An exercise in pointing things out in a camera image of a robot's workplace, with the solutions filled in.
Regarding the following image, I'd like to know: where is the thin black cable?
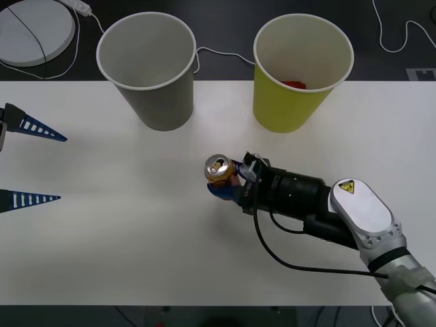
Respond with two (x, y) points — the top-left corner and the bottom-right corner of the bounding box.
(7, 5), (48, 80)

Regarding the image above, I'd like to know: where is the white power strip cable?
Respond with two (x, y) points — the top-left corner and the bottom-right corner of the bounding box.
(88, 12), (256, 74)

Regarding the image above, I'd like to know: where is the white cable under table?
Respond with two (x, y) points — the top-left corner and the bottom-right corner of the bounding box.
(371, 305), (403, 327)

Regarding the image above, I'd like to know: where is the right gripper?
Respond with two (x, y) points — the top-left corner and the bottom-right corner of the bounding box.
(206, 159), (274, 215)

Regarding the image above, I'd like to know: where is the white round base plate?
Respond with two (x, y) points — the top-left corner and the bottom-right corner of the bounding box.
(0, 0), (77, 67)

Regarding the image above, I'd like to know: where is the white wavy cable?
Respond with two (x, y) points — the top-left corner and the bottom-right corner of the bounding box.
(372, 0), (436, 53)

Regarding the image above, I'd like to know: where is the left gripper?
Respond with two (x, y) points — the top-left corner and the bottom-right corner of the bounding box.
(0, 103), (68, 215)

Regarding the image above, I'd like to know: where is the white power strip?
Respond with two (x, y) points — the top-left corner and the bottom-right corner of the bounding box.
(57, 0), (92, 16)

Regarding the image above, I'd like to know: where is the grey marker plate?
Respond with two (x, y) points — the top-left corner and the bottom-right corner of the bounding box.
(406, 67), (436, 82)

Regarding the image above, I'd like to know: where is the gold drink can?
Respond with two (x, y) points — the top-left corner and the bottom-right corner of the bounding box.
(204, 154), (241, 191)

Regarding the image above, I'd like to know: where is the grey plastic waste bin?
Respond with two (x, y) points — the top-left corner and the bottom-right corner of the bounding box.
(95, 12), (198, 131)

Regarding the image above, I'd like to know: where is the yellow-green plastic waste bin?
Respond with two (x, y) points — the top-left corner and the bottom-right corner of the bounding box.
(252, 13), (355, 134)

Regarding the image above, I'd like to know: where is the thin white looped cable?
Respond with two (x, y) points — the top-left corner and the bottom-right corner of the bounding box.
(0, 7), (82, 81)

